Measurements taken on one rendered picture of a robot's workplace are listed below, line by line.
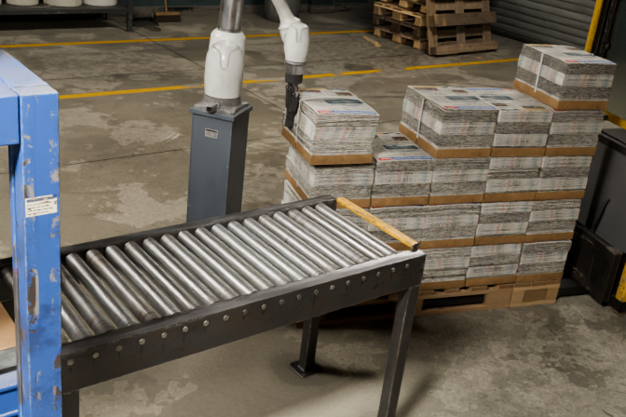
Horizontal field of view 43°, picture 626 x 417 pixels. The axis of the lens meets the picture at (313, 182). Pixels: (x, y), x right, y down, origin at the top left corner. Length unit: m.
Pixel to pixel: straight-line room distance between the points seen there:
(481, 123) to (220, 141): 1.18
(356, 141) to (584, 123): 1.18
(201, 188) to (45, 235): 1.82
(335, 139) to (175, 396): 1.22
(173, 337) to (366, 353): 1.54
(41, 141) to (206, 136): 1.81
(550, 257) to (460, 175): 0.78
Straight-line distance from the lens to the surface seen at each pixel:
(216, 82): 3.28
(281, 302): 2.40
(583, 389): 3.77
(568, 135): 3.94
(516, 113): 3.72
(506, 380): 3.67
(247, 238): 2.71
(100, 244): 2.62
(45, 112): 1.59
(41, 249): 1.70
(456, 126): 3.58
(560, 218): 4.11
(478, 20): 10.19
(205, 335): 2.30
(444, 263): 3.87
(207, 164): 3.39
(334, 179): 3.40
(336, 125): 3.26
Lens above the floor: 2.01
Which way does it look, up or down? 22 degrees down
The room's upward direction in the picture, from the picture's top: 7 degrees clockwise
